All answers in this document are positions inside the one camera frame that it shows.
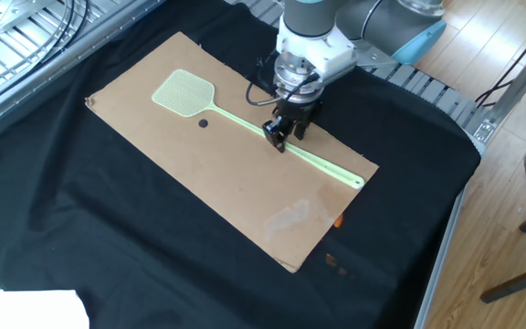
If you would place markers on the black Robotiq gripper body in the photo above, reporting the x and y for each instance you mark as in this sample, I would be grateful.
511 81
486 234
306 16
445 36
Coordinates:
297 109

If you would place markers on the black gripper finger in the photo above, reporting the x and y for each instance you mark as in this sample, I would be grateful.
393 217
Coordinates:
302 129
279 132

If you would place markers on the pale green plastic flyswatter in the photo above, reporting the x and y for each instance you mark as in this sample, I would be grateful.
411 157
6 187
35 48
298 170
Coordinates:
185 91

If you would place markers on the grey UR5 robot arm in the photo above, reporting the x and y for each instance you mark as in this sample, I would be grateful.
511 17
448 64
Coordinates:
381 23

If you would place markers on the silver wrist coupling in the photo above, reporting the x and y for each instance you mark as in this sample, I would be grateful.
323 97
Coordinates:
297 73

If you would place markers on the brown cardboard sheet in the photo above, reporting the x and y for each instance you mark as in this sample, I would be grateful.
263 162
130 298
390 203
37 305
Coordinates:
226 183

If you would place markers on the small black round dot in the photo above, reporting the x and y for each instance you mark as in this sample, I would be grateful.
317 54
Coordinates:
203 123

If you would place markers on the small orange piece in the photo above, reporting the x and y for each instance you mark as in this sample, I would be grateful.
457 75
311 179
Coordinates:
338 220

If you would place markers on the black table cloth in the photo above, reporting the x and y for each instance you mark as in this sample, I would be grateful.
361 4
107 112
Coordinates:
85 219

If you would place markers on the silver mounting plate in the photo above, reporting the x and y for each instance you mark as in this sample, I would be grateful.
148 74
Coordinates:
16 13

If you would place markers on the large white paper sheet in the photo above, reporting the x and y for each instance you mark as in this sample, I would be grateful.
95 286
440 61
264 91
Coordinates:
21 310

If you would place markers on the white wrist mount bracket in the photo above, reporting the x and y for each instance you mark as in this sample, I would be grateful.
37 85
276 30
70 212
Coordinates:
322 50

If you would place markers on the aluminium post with bracket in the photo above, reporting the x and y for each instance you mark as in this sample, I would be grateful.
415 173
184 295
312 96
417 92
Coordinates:
514 87

